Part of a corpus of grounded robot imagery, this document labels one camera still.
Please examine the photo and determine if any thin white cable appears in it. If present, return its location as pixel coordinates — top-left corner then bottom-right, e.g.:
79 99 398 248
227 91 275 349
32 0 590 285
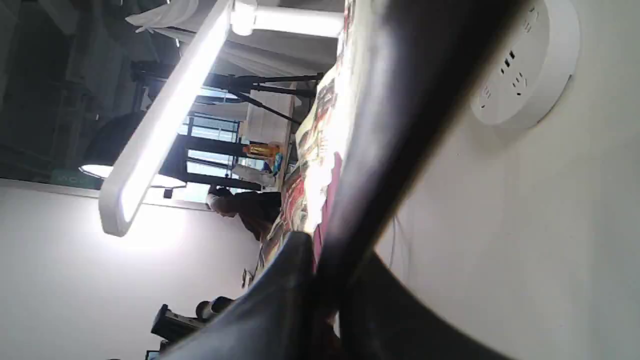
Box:
387 215 413 271

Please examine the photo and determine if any grey backdrop curtain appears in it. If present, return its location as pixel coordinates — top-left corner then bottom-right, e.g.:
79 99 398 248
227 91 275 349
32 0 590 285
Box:
126 0 317 77

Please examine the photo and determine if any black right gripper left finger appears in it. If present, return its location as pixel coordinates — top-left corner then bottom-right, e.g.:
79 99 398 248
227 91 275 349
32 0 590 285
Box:
160 231 314 360

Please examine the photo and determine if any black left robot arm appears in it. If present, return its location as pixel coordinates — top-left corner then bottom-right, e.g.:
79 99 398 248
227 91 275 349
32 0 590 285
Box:
145 296 234 360

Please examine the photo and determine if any painted paper folding fan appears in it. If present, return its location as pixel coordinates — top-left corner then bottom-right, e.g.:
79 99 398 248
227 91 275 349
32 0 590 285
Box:
252 0 531 321

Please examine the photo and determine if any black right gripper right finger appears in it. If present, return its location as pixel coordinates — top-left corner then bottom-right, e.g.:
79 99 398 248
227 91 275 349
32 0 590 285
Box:
339 254 505 360

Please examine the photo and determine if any black camera tripod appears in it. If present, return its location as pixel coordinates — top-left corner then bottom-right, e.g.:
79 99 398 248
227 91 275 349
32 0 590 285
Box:
195 72 325 125

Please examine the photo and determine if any white desk lamp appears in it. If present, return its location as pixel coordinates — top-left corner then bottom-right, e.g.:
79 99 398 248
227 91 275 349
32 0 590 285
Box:
98 0 582 238

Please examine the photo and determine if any person in dark clothes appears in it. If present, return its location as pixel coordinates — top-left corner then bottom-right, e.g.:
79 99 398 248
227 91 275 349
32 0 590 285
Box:
205 185 282 242

